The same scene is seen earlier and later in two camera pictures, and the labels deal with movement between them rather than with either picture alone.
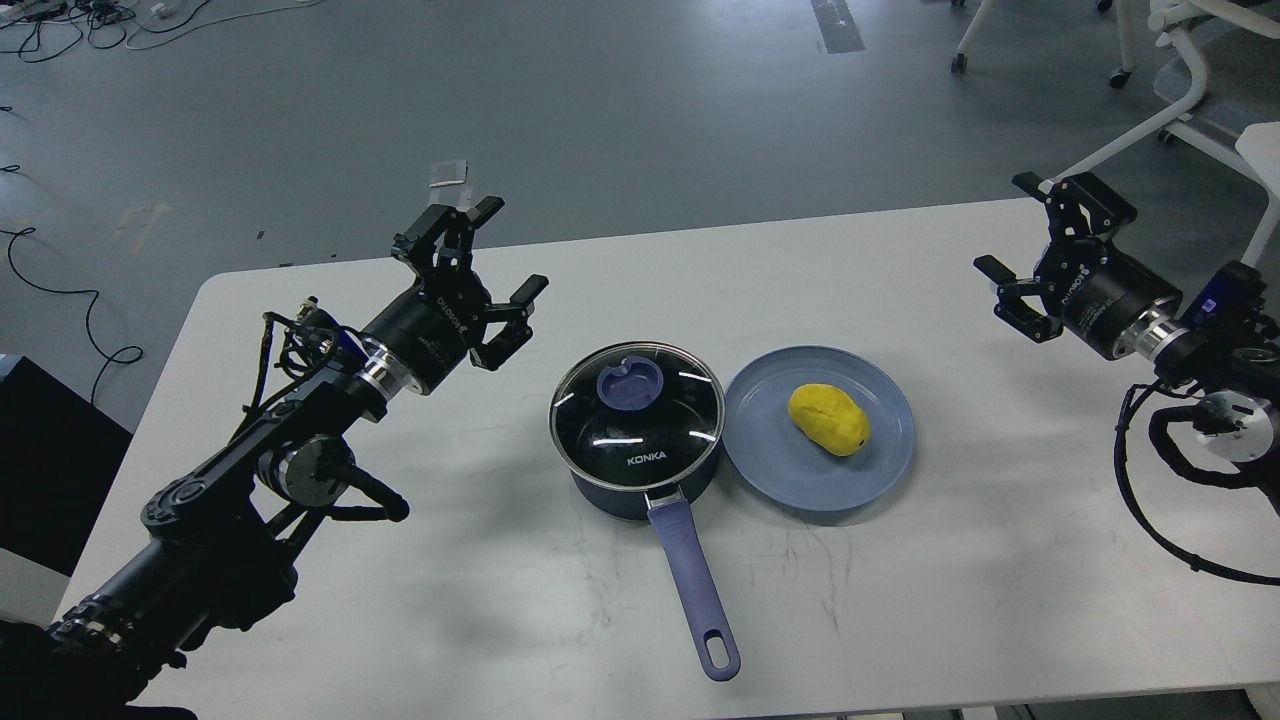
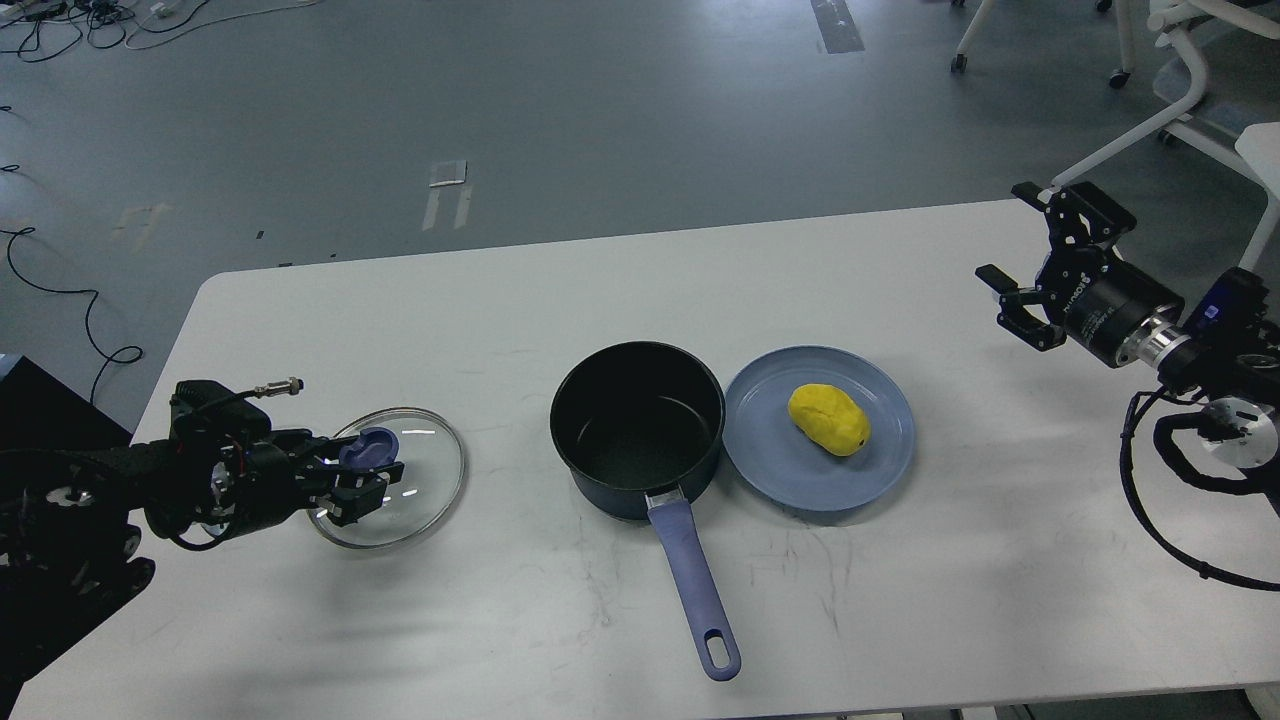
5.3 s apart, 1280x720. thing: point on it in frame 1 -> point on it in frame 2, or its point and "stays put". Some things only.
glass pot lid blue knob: [631, 388] -> [370, 448]
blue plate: [776, 458] stays put
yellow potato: [831, 417] stays put
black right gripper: [1099, 293] stays put
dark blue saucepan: [636, 427] stays put
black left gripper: [429, 331] -> [259, 481]
